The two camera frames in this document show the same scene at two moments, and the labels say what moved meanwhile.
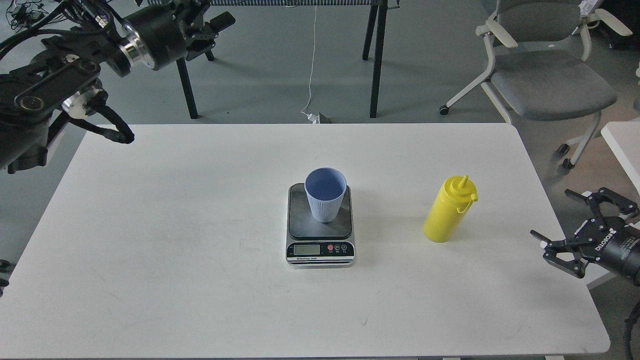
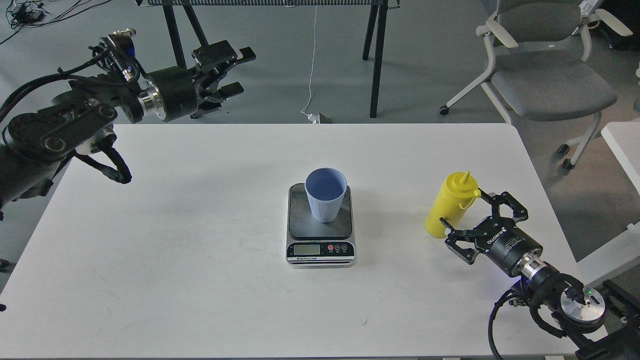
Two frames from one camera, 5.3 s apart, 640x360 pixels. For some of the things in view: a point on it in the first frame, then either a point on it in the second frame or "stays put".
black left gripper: (158, 35) → (173, 93)
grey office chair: (540, 49) stays put
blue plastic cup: (325, 187) stays put
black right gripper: (610, 240) → (503, 241)
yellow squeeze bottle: (448, 208) stays put
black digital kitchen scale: (311, 244) stays put
